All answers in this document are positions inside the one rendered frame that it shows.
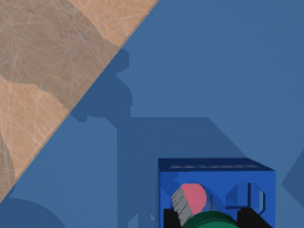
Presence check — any blue flat mat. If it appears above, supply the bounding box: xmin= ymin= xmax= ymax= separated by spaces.
xmin=0 ymin=0 xmax=304 ymax=228

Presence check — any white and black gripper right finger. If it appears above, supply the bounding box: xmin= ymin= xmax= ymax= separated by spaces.
xmin=237 ymin=208 xmax=273 ymax=228

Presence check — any blue tube rack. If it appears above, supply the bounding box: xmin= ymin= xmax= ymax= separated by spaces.
xmin=158 ymin=158 xmax=276 ymax=228

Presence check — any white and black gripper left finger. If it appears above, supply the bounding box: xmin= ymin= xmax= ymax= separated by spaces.
xmin=163 ymin=209 xmax=181 ymax=228

